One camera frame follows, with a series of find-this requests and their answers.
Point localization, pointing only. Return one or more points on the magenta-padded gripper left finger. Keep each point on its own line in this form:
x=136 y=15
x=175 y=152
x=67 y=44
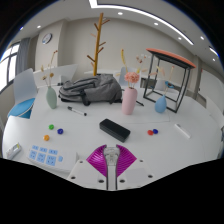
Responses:
x=88 y=173

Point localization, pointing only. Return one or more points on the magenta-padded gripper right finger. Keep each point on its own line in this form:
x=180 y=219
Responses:
x=135 y=173

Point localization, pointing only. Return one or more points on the small white charger block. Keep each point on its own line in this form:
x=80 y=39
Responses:
x=111 y=155

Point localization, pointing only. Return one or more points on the white power strip blue sockets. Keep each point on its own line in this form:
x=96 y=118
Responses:
x=63 y=161

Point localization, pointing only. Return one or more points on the small red round magnet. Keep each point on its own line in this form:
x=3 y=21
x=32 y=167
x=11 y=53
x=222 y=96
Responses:
x=150 y=132

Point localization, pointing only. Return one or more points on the small blue round magnet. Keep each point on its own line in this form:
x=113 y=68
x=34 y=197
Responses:
x=155 y=131

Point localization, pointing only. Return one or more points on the black rectangular case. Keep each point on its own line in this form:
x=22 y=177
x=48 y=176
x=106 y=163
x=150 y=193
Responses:
x=115 y=130

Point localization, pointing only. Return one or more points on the orange round magnet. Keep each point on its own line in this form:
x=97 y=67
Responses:
x=46 y=137

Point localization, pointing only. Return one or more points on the green round magnet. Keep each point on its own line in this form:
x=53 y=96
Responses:
x=51 y=127

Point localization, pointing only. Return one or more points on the black whiteboard marker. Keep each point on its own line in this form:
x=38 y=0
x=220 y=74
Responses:
x=77 y=111

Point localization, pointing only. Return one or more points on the pink vase with pink flowers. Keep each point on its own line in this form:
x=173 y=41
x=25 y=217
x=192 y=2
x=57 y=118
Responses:
x=129 y=101

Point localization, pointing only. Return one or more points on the blue vase with dried stems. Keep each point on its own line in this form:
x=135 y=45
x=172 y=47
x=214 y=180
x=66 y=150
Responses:
x=160 y=105

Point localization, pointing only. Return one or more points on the white remote control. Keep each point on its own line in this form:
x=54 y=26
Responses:
x=12 y=151

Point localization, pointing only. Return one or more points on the green vase with dried stems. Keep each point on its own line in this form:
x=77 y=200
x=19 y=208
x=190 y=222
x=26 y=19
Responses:
x=51 y=98

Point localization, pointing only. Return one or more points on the grey backpack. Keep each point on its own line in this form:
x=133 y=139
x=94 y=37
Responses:
x=96 y=88

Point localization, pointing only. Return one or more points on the plain white chair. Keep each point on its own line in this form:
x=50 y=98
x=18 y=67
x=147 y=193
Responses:
x=124 y=71

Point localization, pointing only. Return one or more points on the white background desk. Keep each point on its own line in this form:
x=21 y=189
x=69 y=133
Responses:
x=65 y=73

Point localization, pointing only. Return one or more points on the white chair blue cushion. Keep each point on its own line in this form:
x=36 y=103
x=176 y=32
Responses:
x=23 y=88

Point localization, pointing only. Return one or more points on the wooden coat rack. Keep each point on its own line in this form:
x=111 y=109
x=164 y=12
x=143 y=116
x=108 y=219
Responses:
x=97 y=46

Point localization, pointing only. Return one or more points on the window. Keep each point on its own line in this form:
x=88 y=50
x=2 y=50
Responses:
x=6 y=70

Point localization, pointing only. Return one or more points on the grey curtain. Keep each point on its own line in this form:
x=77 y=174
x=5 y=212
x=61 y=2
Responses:
x=22 y=55

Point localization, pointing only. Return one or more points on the recessed ceiling spotlights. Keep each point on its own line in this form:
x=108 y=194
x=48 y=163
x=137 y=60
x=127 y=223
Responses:
x=120 y=13

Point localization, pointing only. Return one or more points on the ceiling light strip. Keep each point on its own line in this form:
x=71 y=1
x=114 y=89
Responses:
x=133 y=10

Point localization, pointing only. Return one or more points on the black frame stand orange top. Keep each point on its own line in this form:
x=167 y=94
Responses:
x=171 y=56

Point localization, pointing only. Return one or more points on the round wall clock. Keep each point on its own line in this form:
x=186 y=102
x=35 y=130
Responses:
x=47 y=38

